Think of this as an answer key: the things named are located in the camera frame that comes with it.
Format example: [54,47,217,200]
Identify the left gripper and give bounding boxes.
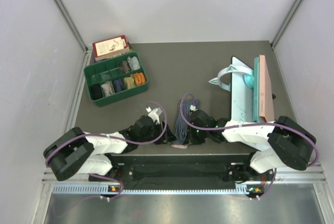
[138,120,178,145]

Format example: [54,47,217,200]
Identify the striped blue boxer shorts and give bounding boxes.
[172,98,200,149]

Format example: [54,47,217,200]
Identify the black underwear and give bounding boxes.
[90,84,103,100]

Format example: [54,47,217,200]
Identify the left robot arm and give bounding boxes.
[43,116,176,181]

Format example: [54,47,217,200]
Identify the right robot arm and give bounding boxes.
[187,106,316,180]

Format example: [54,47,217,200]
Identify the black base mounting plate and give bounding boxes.
[88,156,277,184]

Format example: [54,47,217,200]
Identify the mustard rolled sock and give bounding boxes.
[123,77,136,89]

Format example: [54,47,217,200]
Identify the navy rolled sock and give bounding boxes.
[112,77,126,93]

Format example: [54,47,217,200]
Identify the orange rolled sock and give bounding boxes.
[133,72,147,86]

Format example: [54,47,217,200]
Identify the beige rolled sock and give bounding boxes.
[101,81,115,97]

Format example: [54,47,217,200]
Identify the green compartment tray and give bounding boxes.
[83,52,149,107]

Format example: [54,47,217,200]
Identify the light blue tablet board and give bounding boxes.
[231,56,263,123]

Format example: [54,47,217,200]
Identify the brown rolled sock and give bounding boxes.
[118,60,131,74]

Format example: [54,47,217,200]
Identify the grey rolled sock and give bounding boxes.
[127,56,141,70]

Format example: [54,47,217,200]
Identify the teal and pink book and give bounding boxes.
[253,55,275,123]

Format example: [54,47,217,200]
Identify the red and cream book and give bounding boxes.
[92,35,130,62]

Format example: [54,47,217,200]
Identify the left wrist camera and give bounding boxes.
[146,106,162,125]

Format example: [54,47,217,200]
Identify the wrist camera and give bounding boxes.
[189,105,196,111]
[146,106,162,125]

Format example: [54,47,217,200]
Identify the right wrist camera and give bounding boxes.
[189,105,196,111]

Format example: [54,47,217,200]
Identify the white slotted cable duct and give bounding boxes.
[52,183,261,195]

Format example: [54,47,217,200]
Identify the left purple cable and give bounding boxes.
[45,100,168,201]

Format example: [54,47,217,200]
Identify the purple cable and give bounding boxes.
[45,100,168,201]
[179,93,321,201]

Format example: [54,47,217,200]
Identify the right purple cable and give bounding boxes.
[179,93,321,201]

